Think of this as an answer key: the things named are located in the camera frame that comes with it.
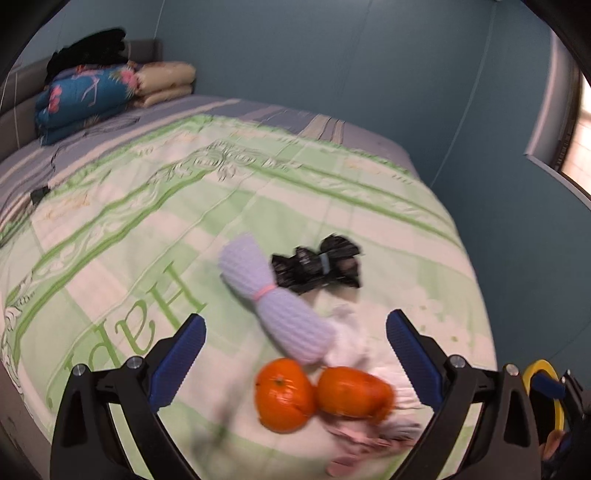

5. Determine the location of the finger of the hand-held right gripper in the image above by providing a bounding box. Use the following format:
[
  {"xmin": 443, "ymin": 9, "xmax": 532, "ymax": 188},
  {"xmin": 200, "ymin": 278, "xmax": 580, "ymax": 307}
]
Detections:
[{"xmin": 531, "ymin": 373, "xmax": 568, "ymax": 398}]

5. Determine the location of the black wrapper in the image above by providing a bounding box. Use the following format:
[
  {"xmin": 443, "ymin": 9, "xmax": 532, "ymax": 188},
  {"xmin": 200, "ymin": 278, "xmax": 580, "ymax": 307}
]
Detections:
[{"xmin": 271, "ymin": 234, "xmax": 363, "ymax": 294}]

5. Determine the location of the black charger cable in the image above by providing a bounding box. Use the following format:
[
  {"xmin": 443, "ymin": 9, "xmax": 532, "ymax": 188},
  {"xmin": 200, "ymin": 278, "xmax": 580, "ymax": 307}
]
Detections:
[{"xmin": 28, "ymin": 152, "xmax": 58, "ymax": 206}]

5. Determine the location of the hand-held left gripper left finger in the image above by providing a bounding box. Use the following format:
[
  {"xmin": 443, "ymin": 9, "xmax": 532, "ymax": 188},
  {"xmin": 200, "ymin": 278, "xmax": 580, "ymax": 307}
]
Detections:
[{"xmin": 50, "ymin": 313, "xmax": 207, "ymax": 480}]

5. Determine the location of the person's right hand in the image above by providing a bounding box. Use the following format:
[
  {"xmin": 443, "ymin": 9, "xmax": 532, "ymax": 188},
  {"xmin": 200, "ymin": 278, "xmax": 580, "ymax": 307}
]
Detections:
[{"xmin": 545, "ymin": 431, "xmax": 565, "ymax": 460}]

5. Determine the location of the green floral blanket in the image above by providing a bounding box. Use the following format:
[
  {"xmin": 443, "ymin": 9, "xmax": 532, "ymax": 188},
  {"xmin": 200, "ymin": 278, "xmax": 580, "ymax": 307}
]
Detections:
[{"xmin": 0, "ymin": 114, "xmax": 497, "ymax": 480}]

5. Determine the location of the window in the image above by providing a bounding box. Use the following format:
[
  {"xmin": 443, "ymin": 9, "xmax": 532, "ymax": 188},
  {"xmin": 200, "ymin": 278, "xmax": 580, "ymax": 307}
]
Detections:
[{"xmin": 524, "ymin": 44, "xmax": 591, "ymax": 204}]

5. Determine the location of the beige folded quilt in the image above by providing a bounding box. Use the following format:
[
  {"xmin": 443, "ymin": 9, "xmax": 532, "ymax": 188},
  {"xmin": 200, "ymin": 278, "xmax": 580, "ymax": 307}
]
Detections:
[{"xmin": 134, "ymin": 61, "xmax": 197, "ymax": 109}]

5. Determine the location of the blue floral folded quilt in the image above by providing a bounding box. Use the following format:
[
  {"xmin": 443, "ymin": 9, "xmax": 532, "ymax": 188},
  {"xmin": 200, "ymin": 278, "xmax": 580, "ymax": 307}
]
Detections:
[{"xmin": 34, "ymin": 65, "xmax": 141, "ymax": 146}]

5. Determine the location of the orange tangerine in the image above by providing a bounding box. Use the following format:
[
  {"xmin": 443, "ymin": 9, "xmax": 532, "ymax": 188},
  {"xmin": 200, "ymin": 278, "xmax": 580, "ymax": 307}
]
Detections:
[
  {"xmin": 255, "ymin": 357, "xmax": 317, "ymax": 433},
  {"xmin": 315, "ymin": 366, "xmax": 395, "ymax": 421}
]

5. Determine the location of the purple foam fruit net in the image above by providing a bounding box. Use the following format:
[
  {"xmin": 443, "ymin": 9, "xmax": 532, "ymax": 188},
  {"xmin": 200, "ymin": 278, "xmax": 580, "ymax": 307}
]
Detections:
[{"xmin": 218, "ymin": 233, "xmax": 338, "ymax": 363}]

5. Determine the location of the black clothing pile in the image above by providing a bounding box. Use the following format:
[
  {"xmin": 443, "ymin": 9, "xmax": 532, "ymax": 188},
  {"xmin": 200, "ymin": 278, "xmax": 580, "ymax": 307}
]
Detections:
[{"xmin": 45, "ymin": 28, "xmax": 127, "ymax": 86}]

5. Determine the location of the grey striped bed sheet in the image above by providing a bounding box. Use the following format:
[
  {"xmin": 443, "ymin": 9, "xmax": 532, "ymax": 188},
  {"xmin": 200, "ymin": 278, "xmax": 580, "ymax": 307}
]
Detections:
[{"xmin": 0, "ymin": 95, "xmax": 419, "ymax": 241}]

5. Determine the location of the yellow rimmed black bin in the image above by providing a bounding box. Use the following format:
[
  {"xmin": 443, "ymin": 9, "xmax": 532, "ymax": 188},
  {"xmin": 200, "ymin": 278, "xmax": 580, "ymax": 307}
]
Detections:
[{"xmin": 524, "ymin": 359, "xmax": 568, "ymax": 428}]

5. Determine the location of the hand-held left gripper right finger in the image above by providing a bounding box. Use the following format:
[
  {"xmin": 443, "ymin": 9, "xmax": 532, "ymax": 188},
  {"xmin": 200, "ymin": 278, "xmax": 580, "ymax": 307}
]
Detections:
[{"xmin": 385, "ymin": 309, "xmax": 541, "ymax": 480}]

